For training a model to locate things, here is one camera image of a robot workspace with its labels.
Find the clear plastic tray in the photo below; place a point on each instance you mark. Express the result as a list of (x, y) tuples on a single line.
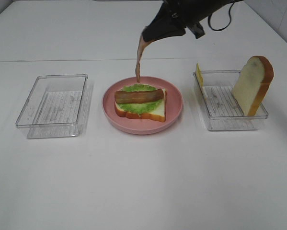
[(220, 110), (56, 107)]

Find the green lettuce leaf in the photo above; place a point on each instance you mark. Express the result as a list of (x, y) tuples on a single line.
[(141, 107)]

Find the clear right plastic tray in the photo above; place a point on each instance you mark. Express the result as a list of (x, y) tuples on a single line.
[(220, 110)]

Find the pink round plate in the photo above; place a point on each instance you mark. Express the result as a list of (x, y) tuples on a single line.
[(174, 106)]

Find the bread slice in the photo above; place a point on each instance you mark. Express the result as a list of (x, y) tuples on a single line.
[(253, 84), (157, 112)]

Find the clear left plastic tray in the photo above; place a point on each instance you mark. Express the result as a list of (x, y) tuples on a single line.
[(56, 107)]

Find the red bacon strip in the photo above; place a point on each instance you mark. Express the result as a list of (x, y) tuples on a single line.
[(141, 46)]

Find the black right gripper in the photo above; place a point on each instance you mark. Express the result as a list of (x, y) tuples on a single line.
[(176, 15)]

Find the brown bacon strip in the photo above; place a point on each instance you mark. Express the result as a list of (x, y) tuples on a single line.
[(122, 97)]

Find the yellow cheese slice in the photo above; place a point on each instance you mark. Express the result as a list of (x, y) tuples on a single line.
[(199, 76)]

